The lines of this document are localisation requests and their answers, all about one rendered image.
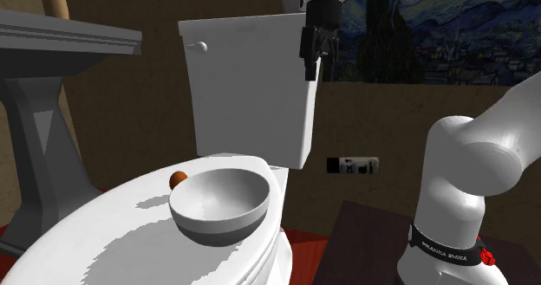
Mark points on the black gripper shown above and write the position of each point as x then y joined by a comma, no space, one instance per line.
323,14

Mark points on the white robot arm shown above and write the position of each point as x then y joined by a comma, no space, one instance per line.
460,166

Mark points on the white toilet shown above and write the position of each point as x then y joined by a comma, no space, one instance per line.
249,90

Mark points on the white grey bowl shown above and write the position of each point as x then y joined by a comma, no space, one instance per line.
219,199

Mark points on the small orange ball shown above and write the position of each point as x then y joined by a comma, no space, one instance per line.
176,179

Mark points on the dark robot stand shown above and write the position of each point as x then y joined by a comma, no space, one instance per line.
363,246

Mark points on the blue night sky wall painting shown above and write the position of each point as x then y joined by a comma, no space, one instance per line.
456,26

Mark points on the grey pedestal sink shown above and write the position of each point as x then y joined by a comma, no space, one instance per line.
38,119

